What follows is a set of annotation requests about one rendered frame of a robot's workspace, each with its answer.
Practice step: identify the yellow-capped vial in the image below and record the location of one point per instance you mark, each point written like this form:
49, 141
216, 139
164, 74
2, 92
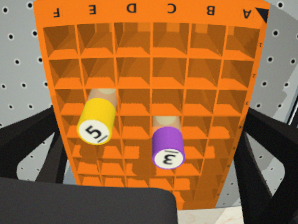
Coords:
96, 122

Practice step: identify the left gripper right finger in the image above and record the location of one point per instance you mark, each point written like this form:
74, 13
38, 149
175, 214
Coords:
281, 140

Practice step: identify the orange tube rack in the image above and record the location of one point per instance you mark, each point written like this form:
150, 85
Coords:
147, 88

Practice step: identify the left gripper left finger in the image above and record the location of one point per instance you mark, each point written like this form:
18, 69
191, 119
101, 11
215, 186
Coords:
19, 139

